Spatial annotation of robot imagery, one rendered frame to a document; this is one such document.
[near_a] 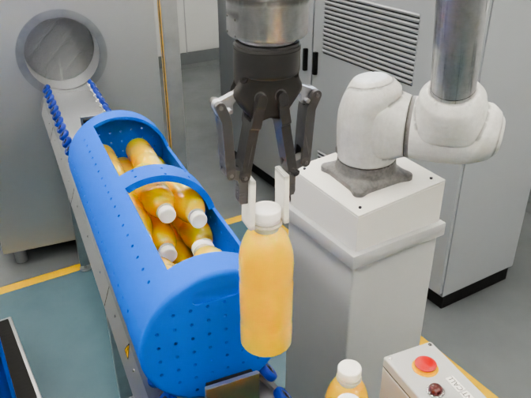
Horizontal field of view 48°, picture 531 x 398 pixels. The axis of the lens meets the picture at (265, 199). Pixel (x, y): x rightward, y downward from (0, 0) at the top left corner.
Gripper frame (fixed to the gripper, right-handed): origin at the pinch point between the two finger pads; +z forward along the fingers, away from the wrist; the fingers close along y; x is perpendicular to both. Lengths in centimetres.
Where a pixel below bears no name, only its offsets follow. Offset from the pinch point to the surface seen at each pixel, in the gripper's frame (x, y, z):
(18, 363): -135, 47, 134
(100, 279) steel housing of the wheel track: -76, 16, 61
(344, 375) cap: 1.1, -13.6, 34.7
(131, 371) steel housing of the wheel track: -39, 15, 61
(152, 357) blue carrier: -17.8, 13.4, 37.8
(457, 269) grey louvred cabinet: -115, -145, 126
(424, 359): 2.5, -28.2, 35.3
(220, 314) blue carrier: -18.1, 0.9, 32.5
